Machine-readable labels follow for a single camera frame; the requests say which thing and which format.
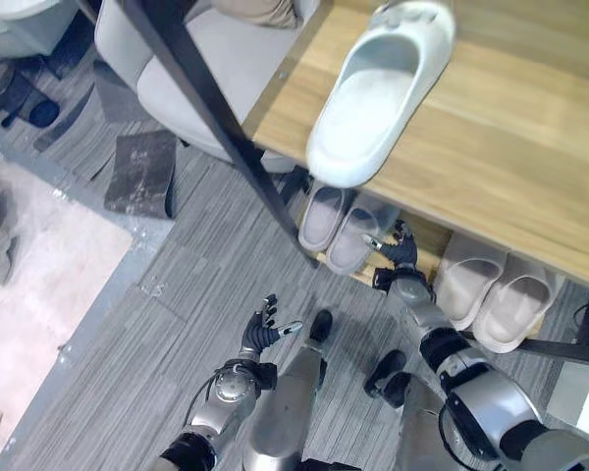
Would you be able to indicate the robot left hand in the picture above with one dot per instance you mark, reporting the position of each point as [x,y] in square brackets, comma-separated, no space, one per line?
[258,333]

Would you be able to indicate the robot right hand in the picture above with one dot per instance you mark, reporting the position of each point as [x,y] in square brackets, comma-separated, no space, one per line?
[403,249]

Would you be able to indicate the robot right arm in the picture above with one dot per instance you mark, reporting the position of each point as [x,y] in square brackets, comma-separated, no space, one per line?
[471,378]

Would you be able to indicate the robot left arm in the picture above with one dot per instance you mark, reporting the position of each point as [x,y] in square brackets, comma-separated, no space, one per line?
[216,407]

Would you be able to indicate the grey closed-toe slipper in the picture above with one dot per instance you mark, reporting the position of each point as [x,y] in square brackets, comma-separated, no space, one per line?
[356,240]
[321,216]

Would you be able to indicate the beige slide slipper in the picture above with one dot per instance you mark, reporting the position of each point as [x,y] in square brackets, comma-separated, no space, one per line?
[513,309]
[466,279]

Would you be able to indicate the robot left leg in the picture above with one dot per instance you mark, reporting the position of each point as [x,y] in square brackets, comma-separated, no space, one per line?
[284,407]

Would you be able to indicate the robot leg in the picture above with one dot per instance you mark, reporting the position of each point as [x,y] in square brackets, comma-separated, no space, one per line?
[284,407]
[402,407]

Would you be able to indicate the white slide slipper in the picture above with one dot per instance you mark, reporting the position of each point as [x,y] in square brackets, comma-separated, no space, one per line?
[380,93]

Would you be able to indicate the robot right leg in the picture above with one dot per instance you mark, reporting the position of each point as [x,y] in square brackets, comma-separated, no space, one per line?
[402,407]

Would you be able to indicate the pink beige rug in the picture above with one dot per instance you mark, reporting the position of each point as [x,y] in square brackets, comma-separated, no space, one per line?
[34,275]

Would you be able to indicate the light grey sofa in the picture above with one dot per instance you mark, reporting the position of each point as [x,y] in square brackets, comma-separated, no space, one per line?
[176,83]

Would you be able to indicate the beige cushion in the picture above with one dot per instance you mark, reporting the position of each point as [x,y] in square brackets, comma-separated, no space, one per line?
[255,10]

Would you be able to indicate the wooden shoe rack black frame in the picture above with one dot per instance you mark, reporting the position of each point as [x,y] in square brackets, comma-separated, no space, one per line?
[471,147]

